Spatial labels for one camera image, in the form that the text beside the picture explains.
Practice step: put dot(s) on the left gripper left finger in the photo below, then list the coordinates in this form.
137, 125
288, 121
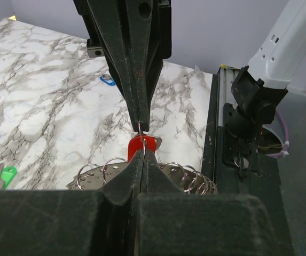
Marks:
73, 222

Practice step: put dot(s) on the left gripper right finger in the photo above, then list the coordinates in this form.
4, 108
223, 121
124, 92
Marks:
245, 217

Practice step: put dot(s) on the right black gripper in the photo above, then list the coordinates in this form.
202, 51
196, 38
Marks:
135, 36

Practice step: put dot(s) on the blue tag key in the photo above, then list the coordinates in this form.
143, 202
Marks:
107, 79

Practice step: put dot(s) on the red tag key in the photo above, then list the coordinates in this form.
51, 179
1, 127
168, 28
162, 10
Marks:
144, 142

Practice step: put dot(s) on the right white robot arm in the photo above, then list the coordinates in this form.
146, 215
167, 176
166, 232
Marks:
279, 56

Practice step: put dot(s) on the green tag key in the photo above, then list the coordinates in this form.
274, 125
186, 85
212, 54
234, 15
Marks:
7, 174

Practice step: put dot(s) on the black front mounting rail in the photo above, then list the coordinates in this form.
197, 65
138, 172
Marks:
240, 106

